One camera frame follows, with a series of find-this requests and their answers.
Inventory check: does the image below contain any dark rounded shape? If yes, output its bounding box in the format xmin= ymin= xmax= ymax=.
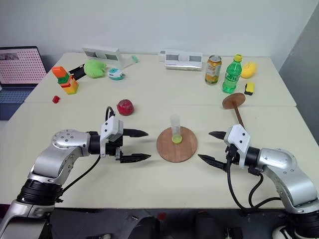
xmin=129 ymin=216 xmax=160 ymax=239

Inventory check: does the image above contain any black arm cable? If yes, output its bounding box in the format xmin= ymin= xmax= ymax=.
xmin=225 ymin=146 xmax=285 ymax=211
xmin=59 ymin=106 xmax=116 ymax=193

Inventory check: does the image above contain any green plastic soda bottle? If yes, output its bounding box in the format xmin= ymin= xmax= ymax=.
xmin=222 ymin=54 xmax=244 ymax=94

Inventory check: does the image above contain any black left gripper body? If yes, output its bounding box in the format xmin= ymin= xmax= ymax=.
xmin=105 ymin=135 xmax=125 ymax=163

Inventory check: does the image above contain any colourful stacked block tower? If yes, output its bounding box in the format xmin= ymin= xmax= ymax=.
xmin=51 ymin=66 xmax=79 ymax=96

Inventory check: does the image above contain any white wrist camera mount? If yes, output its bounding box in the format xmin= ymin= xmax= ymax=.
xmin=223 ymin=124 xmax=251 ymax=170
xmin=99 ymin=116 xmax=125 ymax=158

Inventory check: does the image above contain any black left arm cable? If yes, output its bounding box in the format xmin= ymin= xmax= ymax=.
xmin=59 ymin=106 xmax=116 ymax=193

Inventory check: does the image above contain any green plush toy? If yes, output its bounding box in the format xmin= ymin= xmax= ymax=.
xmin=83 ymin=59 xmax=107 ymax=79

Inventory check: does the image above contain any yellow mango toy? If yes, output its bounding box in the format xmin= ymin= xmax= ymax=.
xmin=240 ymin=61 xmax=258 ymax=79

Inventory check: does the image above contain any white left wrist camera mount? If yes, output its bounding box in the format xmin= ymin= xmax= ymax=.
xmin=99 ymin=116 xmax=125 ymax=158

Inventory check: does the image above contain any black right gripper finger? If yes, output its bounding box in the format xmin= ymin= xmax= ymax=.
xmin=208 ymin=131 xmax=227 ymax=143
xmin=197 ymin=154 xmax=228 ymax=173

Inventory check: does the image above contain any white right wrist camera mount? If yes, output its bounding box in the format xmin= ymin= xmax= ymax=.
xmin=223 ymin=124 xmax=251 ymax=170

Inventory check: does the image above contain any red apple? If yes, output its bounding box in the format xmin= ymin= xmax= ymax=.
xmin=117 ymin=99 xmax=135 ymax=116

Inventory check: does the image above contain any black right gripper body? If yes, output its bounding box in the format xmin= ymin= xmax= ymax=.
xmin=224 ymin=142 xmax=238 ymax=173

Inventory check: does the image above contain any wooden disc stand with rod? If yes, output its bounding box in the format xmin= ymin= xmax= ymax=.
xmin=222 ymin=92 xmax=247 ymax=130

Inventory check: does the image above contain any yellow and black sponge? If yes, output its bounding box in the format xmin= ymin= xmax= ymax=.
xmin=244 ymin=83 xmax=256 ymax=96

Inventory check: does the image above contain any round wooden base with tube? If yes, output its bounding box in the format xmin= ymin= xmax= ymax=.
xmin=156 ymin=114 xmax=198 ymax=163

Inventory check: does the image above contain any open white cardboard box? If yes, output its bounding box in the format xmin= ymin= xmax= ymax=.
xmin=82 ymin=45 xmax=137 ymax=69

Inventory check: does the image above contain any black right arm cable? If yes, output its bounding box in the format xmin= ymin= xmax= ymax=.
xmin=225 ymin=146 xmax=285 ymax=211

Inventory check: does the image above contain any white and silver product box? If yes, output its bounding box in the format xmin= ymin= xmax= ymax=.
xmin=164 ymin=49 xmax=203 ymax=72

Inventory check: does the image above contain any yellow drink can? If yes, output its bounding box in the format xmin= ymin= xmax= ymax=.
xmin=204 ymin=55 xmax=222 ymax=86

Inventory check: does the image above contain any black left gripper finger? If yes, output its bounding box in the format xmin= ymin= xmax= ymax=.
xmin=120 ymin=153 xmax=152 ymax=164
xmin=123 ymin=128 xmax=150 ymax=138

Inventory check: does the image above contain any black phone case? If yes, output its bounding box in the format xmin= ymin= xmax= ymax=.
xmin=68 ymin=64 xmax=86 ymax=82

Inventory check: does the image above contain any open laptop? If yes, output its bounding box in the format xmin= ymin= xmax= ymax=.
xmin=0 ymin=46 xmax=48 ymax=105

